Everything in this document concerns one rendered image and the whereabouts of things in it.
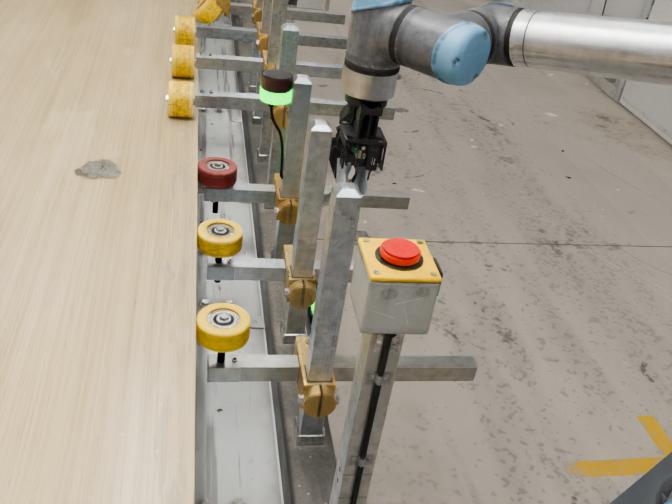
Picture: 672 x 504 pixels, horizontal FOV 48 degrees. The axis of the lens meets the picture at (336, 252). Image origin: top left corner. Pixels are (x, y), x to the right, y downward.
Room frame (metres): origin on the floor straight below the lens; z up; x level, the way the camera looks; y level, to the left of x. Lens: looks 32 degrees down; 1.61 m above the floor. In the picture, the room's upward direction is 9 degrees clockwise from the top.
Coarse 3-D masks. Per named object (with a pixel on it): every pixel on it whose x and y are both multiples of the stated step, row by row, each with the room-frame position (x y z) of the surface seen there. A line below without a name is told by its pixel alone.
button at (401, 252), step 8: (392, 240) 0.64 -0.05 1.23; (400, 240) 0.64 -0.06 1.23; (408, 240) 0.64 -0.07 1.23; (384, 248) 0.62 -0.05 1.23; (392, 248) 0.62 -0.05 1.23; (400, 248) 0.63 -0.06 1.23; (408, 248) 0.63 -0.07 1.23; (416, 248) 0.63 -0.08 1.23; (384, 256) 0.62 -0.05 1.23; (392, 256) 0.61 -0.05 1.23; (400, 256) 0.61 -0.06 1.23; (408, 256) 0.61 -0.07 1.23; (416, 256) 0.62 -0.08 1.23; (400, 264) 0.61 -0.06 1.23; (408, 264) 0.61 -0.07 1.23
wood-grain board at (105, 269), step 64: (0, 0) 2.22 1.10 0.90; (64, 0) 2.32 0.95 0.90; (128, 0) 2.42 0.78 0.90; (192, 0) 2.54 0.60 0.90; (0, 64) 1.73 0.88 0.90; (64, 64) 1.80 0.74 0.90; (128, 64) 1.87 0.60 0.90; (0, 128) 1.40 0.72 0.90; (64, 128) 1.44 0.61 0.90; (128, 128) 1.49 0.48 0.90; (192, 128) 1.54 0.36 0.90; (0, 192) 1.15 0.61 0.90; (64, 192) 1.18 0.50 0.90; (128, 192) 1.22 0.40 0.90; (192, 192) 1.26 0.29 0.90; (0, 256) 0.96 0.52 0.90; (64, 256) 0.99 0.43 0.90; (128, 256) 1.01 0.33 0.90; (192, 256) 1.04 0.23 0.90; (0, 320) 0.81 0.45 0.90; (64, 320) 0.83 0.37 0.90; (128, 320) 0.85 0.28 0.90; (192, 320) 0.88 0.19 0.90; (0, 384) 0.69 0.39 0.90; (64, 384) 0.71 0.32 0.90; (128, 384) 0.73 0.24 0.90; (192, 384) 0.74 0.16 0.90; (0, 448) 0.59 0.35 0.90; (64, 448) 0.61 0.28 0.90; (128, 448) 0.62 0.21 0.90; (192, 448) 0.64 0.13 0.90
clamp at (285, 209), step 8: (280, 184) 1.40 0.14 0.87; (280, 192) 1.37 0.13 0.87; (280, 200) 1.34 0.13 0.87; (288, 200) 1.34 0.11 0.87; (296, 200) 1.35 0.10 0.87; (280, 208) 1.32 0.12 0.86; (288, 208) 1.32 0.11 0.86; (296, 208) 1.33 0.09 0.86; (280, 216) 1.32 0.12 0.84; (288, 216) 1.32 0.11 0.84; (296, 216) 1.33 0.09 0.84; (288, 224) 1.32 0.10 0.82
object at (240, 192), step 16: (208, 192) 1.35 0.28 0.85; (224, 192) 1.36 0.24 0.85; (240, 192) 1.37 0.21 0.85; (256, 192) 1.38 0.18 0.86; (272, 192) 1.38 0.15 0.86; (368, 192) 1.45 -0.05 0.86; (384, 192) 1.46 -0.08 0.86; (400, 192) 1.47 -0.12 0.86; (384, 208) 1.44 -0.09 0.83; (400, 208) 1.45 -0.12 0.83
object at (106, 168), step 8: (96, 160) 1.28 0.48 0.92; (104, 160) 1.30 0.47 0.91; (80, 168) 1.26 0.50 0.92; (88, 168) 1.27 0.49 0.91; (96, 168) 1.28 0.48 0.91; (104, 168) 1.27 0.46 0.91; (112, 168) 1.28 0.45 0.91; (88, 176) 1.25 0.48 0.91; (96, 176) 1.25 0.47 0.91; (104, 176) 1.26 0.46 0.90; (112, 176) 1.27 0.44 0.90
